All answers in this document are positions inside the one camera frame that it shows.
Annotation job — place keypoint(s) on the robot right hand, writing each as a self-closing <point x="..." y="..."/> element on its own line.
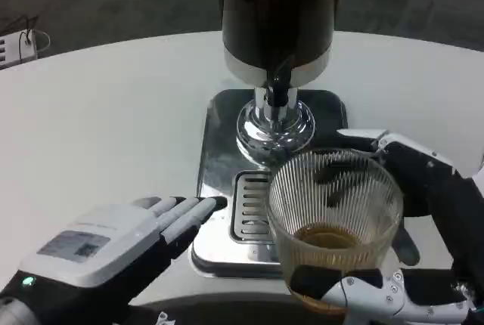
<point x="435" y="189"/>

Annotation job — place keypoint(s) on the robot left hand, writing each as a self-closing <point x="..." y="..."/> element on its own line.
<point x="94" y="249"/>

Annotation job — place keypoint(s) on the clear ribbed glass cup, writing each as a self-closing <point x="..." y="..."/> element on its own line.
<point x="332" y="211"/>

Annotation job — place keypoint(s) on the slotted steel drip grid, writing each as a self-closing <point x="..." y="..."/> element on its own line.
<point x="251" y="208"/>

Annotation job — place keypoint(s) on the steel drip tray base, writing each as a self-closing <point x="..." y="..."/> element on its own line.
<point x="219" y="143"/>

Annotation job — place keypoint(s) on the black dispenser tap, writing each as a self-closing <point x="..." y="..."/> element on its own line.
<point x="276" y="88"/>

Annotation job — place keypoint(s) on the white box device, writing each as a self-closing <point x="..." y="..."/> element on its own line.
<point x="15" y="49"/>

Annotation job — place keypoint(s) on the black steel drink dispenser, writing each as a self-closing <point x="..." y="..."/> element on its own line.
<point x="278" y="11"/>

